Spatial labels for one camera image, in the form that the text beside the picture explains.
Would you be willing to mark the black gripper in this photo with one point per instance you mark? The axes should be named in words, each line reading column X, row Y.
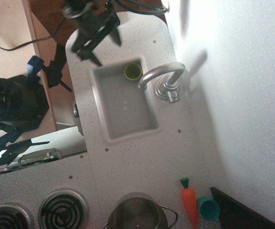
column 92, row 29

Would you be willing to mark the silver curved toy faucet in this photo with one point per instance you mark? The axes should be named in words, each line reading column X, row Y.
column 166, row 88

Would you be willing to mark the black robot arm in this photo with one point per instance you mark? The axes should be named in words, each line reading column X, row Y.
column 73, row 6

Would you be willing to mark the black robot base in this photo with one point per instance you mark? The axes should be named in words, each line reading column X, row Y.
column 22, row 106

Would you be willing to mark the yellow-green plastic cup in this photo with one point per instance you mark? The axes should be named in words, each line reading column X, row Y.
column 133, row 71

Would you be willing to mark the black and blue clamp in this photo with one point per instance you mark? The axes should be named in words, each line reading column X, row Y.
column 53, row 71

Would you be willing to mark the white toy sink basin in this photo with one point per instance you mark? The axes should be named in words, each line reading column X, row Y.
column 125, row 111

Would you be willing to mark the silver knob counter edge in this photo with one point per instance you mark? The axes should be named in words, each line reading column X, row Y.
column 77, row 117

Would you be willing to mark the blue clamp lower left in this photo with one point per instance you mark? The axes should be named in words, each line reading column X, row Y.
column 12, row 149

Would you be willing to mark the black coil burner middle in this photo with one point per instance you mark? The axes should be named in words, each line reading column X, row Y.
column 64, row 208

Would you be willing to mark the black coil burner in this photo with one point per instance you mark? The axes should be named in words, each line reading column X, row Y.
column 64, row 208
column 15, row 216

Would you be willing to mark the silver metal pot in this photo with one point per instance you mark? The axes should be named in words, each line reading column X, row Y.
column 139, row 213

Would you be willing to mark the orange toy carrot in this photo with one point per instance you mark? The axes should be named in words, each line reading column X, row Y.
column 189, row 202

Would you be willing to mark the teal plastic cup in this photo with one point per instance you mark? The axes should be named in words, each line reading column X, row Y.
column 208, row 208

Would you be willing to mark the black coil burner left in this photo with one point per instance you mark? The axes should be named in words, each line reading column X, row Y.
column 15, row 216

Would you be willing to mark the black panel bottom right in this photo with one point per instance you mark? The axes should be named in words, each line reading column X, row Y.
column 235, row 215

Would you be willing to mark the silver oven door handle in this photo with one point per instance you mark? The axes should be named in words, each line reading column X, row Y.
column 44, row 154

